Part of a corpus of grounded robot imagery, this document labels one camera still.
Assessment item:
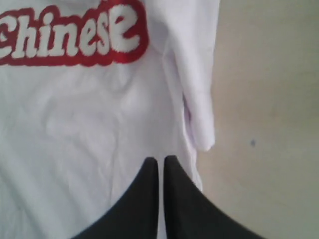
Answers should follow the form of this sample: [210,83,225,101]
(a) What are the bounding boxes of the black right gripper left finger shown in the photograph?
[75,157,159,239]

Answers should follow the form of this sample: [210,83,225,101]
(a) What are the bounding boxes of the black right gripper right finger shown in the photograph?
[163,155,261,239]

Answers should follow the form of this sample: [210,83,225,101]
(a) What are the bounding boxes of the white t-shirt red print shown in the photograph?
[0,0,220,239]

